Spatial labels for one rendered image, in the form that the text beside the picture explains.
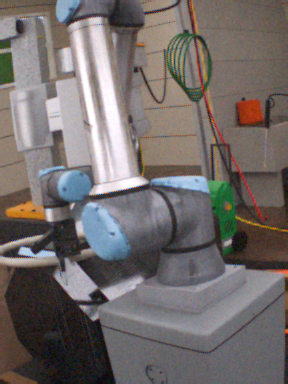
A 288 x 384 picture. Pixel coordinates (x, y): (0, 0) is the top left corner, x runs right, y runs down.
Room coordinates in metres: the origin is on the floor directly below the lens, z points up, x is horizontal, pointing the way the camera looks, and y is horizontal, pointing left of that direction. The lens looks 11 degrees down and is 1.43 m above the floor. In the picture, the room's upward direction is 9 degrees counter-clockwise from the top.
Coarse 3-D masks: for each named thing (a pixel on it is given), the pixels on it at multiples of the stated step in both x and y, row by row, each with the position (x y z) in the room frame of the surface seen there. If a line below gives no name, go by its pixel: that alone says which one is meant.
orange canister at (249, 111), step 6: (240, 102) 5.65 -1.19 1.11; (246, 102) 5.59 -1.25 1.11; (252, 102) 5.65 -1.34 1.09; (258, 102) 5.74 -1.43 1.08; (240, 108) 5.65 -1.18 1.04; (246, 108) 5.59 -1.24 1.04; (252, 108) 5.63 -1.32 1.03; (258, 108) 5.73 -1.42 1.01; (240, 114) 5.66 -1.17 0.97; (246, 114) 5.60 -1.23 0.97; (252, 114) 5.62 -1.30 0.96; (258, 114) 5.71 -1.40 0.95; (240, 120) 5.67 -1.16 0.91; (246, 120) 5.61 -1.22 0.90; (252, 120) 5.60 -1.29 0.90; (258, 120) 5.70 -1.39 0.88; (270, 120) 5.84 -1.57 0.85; (246, 126) 5.56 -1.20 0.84; (252, 126) 5.54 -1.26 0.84
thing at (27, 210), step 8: (32, 200) 3.53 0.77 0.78; (16, 208) 3.35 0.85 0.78; (24, 208) 3.30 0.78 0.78; (32, 208) 3.26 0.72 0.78; (40, 208) 3.22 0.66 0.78; (8, 216) 3.31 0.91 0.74; (16, 216) 3.25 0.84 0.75; (24, 216) 3.20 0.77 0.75; (32, 216) 3.14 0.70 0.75; (40, 216) 3.09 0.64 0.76
